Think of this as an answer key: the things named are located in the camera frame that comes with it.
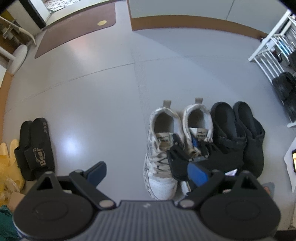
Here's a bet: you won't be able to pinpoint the white wire rack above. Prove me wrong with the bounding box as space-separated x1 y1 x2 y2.
248 9 295 128

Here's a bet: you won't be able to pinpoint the black Bear slide sandal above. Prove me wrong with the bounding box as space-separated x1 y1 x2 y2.
14 118 55 181

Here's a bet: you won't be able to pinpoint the white stool base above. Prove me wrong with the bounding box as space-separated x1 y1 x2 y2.
1 45 28 75

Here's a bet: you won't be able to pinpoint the grey cabinet with wood base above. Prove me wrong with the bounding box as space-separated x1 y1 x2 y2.
127 1 288 39

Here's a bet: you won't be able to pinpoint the yellow plastic bag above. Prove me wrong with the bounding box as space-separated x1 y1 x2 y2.
1 139 25 206

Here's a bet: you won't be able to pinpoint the black clog slipper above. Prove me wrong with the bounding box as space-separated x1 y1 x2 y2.
233 101 265 178
210 102 247 173

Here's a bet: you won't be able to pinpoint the black chunky strap clog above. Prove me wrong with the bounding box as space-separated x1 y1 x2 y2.
272 71 295 105

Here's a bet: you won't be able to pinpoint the white sneaker beige laces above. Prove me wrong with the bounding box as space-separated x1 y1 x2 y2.
180 97 215 197

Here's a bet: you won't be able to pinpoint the smartphone on paper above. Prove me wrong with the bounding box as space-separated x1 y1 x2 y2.
284 140 295 182

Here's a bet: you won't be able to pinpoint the brown floor mat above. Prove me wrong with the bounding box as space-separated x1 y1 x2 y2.
35 3 116 59

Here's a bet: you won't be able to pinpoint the person right hand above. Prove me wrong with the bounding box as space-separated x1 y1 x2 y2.
262 182 275 197

